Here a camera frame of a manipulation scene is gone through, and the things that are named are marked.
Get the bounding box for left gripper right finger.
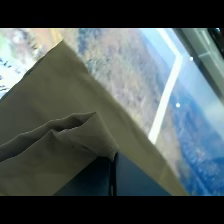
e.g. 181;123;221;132
112;151;172;196

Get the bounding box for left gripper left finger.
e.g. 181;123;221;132
54;155;113;196

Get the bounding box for brown pants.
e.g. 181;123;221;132
0;39;190;196

